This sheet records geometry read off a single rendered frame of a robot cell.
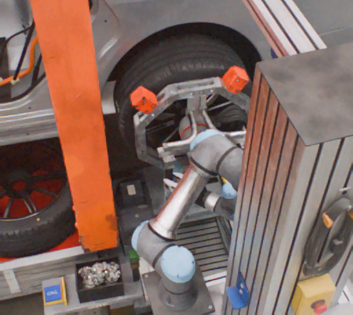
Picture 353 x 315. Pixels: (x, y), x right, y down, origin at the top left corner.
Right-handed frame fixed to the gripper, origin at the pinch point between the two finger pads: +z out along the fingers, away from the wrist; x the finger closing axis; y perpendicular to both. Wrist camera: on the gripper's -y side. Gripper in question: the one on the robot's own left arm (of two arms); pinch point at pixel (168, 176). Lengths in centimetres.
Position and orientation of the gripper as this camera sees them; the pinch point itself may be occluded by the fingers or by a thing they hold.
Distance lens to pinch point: 258.9
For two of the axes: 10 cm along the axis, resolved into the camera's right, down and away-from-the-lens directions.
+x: 5.3, -6.4, 5.6
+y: 0.0, 6.6, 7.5
